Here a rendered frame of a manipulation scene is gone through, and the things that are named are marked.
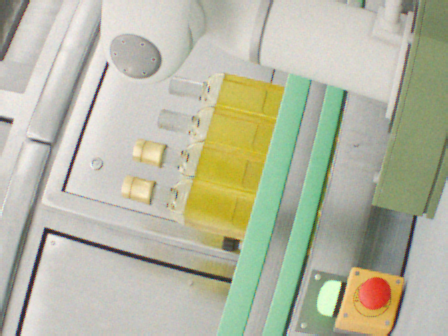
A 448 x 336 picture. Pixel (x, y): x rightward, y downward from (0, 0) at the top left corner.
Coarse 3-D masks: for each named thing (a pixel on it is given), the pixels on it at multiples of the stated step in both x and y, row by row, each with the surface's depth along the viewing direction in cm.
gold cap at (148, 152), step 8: (136, 144) 140; (144, 144) 140; (152, 144) 140; (160, 144) 141; (136, 152) 140; (144, 152) 140; (152, 152) 140; (160, 152) 140; (136, 160) 141; (144, 160) 140; (152, 160) 140; (160, 160) 140
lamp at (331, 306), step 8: (328, 288) 111; (336, 288) 111; (344, 288) 111; (320, 296) 112; (328, 296) 111; (336, 296) 111; (320, 304) 112; (328, 304) 111; (336, 304) 111; (320, 312) 113; (328, 312) 112; (336, 312) 111
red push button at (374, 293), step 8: (368, 280) 107; (376, 280) 107; (384, 280) 107; (360, 288) 107; (368, 288) 107; (376, 288) 107; (384, 288) 107; (360, 296) 107; (368, 296) 106; (376, 296) 106; (384, 296) 106; (368, 304) 106; (376, 304) 106; (384, 304) 106
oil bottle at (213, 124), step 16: (208, 112) 141; (224, 112) 141; (240, 112) 141; (192, 128) 141; (208, 128) 140; (224, 128) 140; (240, 128) 140; (256, 128) 140; (272, 128) 140; (224, 144) 139; (240, 144) 139; (256, 144) 139; (336, 144) 139
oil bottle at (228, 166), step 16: (192, 144) 139; (208, 144) 139; (192, 160) 138; (208, 160) 138; (224, 160) 138; (240, 160) 138; (256, 160) 138; (192, 176) 138; (208, 176) 137; (224, 176) 137; (240, 176) 137; (256, 176) 137; (256, 192) 137; (320, 208) 136
